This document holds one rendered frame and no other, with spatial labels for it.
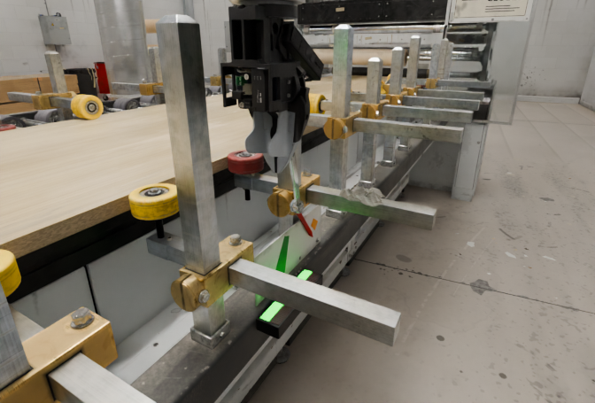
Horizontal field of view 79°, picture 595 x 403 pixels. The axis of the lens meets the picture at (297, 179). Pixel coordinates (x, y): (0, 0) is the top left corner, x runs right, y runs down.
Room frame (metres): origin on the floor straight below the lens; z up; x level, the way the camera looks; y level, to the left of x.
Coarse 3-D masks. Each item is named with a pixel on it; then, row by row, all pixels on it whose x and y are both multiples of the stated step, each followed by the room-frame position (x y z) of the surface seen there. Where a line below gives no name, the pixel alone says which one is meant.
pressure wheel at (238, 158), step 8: (232, 152) 0.78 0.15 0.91; (240, 152) 0.79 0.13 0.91; (248, 152) 0.77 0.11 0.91; (232, 160) 0.74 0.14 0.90; (240, 160) 0.73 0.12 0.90; (248, 160) 0.73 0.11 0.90; (256, 160) 0.74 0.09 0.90; (232, 168) 0.74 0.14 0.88; (240, 168) 0.73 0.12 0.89; (248, 168) 0.73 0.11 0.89; (256, 168) 0.74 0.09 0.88; (248, 192) 0.77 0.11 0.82
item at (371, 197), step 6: (342, 192) 0.64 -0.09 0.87; (348, 192) 0.64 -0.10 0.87; (354, 192) 0.64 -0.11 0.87; (360, 192) 0.63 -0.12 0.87; (366, 192) 0.63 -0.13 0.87; (372, 192) 0.61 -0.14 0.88; (378, 192) 0.64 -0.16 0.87; (348, 198) 0.62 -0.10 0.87; (354, 198) 0.61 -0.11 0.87; (360, 198) 0.61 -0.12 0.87; (366, 198) 0.61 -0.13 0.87; (372, 198) 0.61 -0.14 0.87; (378, 198) 0.61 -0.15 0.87; (366, 204) 0.60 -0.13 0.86; (372, 204) 0.60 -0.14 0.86; (378, 204) 0.60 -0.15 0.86
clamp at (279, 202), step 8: (304, 176) 0.72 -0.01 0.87; (312, 176) 0.72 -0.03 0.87; (304, 184) 0.68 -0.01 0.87; (312, 184) 0.70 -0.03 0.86; (280, 192) 0.64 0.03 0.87; (288, 192) 0.64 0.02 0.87; (304, 192) 0.67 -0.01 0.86; (272, 200) 0.64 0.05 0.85; (280, 200) 0.63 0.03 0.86; (288, 200) 0.62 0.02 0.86; (304, 200) 0.67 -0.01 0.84; (272, 208) 0.64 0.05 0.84; (280, 208) 0.63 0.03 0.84; (288, 208) 0.62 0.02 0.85; (280, 216) 0.63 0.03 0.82
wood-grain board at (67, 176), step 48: (0, 144) 0.88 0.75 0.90; (48, 144) 0.88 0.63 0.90; (96, 144) 0.88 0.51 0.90; (144, 144) 0.88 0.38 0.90; (240, 144) 0.88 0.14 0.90; (0, 192) 0.56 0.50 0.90; (48, 192) 0.56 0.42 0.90; (96, 192) 0.56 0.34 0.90; (0, 240) 0.40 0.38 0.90; (48, 240) 0.44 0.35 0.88
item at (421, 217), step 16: (240, 176) 0.76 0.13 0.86; (256, 176) 0.75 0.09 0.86; (272, 176) 0.75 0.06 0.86; (272, 192) 0.72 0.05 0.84; (320, 192) 0.66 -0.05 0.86; (336, 192) 0.66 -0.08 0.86; (336, 208) 0.64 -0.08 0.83; (352, 208) 0.63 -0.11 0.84; (368, 208) 0.61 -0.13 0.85; (384, 208) 0.60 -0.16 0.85; (400, 208) 0.59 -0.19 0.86; (416, 208) 0.59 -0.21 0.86; (432, 208) 0.59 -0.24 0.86; (416, 224) 0.57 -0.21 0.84; (432, 224) 0.56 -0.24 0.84
